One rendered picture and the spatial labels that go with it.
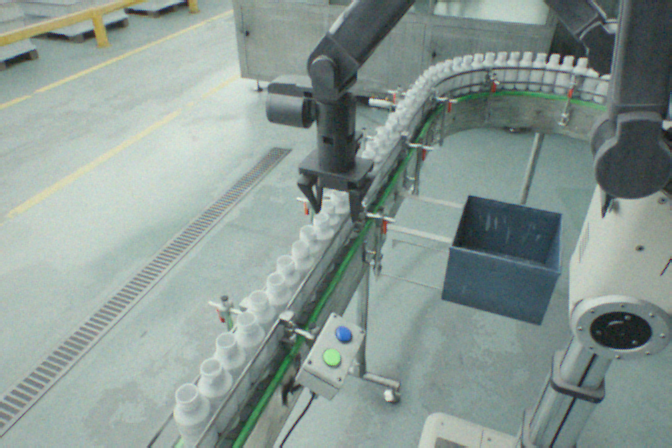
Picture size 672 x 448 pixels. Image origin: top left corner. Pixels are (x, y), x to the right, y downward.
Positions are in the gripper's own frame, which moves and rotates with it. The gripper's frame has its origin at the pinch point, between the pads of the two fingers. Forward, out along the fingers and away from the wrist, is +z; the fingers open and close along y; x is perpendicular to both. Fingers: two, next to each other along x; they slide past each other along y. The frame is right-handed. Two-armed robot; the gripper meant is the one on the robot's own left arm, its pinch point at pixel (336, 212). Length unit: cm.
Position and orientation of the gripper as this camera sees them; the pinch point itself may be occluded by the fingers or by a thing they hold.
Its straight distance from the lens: 78.9
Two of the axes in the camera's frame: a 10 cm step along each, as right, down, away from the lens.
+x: 3.8, -5.5, 7.4
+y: 9.3, 2.2, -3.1
